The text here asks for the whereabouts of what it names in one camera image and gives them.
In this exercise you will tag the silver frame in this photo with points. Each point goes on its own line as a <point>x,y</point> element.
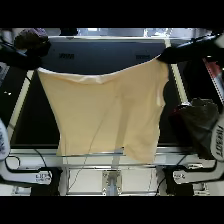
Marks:
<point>111,181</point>

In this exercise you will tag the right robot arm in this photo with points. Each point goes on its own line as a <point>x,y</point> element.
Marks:
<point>196,50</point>

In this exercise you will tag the cream T-shirt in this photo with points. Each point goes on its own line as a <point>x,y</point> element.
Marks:
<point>106,110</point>

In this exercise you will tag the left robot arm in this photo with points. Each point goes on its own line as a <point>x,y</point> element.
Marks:
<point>13,56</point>

